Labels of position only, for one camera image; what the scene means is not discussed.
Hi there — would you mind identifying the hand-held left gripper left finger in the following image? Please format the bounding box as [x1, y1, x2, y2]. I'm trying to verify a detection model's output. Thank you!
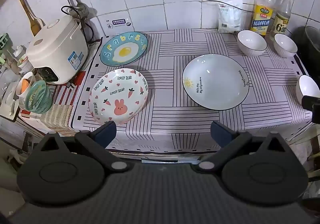
[37, 121, 130, 172]

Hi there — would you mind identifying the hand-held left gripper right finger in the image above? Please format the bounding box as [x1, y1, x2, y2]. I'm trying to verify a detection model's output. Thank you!
[196, 121, 288, 173]

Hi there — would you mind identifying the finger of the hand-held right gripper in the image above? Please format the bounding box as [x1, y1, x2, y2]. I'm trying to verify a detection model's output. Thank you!
[301, 95, 320, 123]

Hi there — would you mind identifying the white ribbed bowl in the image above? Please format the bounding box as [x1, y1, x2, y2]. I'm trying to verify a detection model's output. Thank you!
[296, 75, 320, 106]
[237, 30, 268, 57]
[273, 33, 298, 58]

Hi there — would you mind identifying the pink rabbit plate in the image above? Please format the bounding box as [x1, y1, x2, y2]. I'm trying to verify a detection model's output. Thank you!
[88, 67, 149, 125]

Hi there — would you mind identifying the white sun print plate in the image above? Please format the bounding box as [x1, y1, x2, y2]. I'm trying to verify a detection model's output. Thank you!
[182, 54, 250, 110]

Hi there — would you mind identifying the blue fried egg plate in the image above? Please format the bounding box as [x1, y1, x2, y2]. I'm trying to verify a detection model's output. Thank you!
[100, 31, 149, 66]

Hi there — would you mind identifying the black wok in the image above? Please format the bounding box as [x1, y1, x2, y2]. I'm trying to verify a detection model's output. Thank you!
[292, 25, 320, 77]

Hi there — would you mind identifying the red striped cloth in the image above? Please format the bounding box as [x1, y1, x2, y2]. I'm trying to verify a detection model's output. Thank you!
[19, 71, 88, 135]

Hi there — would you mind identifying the glass wok lid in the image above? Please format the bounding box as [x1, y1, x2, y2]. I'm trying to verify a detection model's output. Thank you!
[304, 26, 320, 52]

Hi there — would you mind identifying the green plastic basket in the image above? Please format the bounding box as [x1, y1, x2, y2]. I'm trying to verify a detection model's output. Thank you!
[25, 80, 54, 115]

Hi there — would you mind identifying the clear vinegar bottle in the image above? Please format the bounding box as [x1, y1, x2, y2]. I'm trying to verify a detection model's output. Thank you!
[269, 0, 294, 42]

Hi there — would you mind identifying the white cup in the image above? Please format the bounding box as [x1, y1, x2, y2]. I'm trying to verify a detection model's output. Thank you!
[15, 71, 34, 110]

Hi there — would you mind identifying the white rice cooker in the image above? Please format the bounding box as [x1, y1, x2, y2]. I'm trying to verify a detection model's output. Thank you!
[26, 15, 90, 85]

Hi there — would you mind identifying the white tray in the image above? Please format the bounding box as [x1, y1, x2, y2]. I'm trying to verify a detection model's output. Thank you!
[0, 83, 21, 122]

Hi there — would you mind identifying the yellow label oil bottle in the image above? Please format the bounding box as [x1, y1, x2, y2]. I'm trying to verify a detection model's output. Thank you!
[249, 0, 275, 37]

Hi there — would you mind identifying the small white container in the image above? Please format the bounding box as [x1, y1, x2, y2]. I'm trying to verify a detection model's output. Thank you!
[12, 46, 33, 72]

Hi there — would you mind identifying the white seasoning bag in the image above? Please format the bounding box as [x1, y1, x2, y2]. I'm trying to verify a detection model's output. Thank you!
[217, 0, 244, 34]

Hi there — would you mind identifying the wooden spatula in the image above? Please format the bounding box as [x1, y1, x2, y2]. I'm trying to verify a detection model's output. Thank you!
[14, 0, 46, 37]

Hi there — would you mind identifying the green plastic tool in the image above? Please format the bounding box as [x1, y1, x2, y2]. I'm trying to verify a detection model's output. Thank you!
[0, 33, 11, 51]

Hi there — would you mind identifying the black rice cooker cord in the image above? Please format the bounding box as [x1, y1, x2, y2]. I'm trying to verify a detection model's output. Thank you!
[61, 5, 94, 89]

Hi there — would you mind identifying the white wall sticker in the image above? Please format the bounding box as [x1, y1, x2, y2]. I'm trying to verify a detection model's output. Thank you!
[105, 18, 132, 30]

